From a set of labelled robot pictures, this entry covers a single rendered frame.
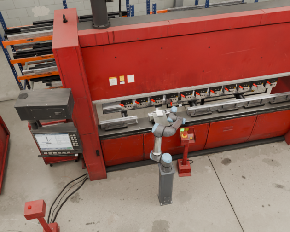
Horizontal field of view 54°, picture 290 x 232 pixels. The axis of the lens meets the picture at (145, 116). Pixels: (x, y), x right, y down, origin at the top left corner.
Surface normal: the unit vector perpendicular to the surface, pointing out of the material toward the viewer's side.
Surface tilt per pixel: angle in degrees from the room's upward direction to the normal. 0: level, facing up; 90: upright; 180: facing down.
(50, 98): 0
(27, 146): 0
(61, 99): 0
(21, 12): 90
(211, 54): 90
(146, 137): 90
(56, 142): 90
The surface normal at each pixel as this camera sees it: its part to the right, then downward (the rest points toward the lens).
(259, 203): -0.03, -0.71
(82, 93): 0.19, 0.69
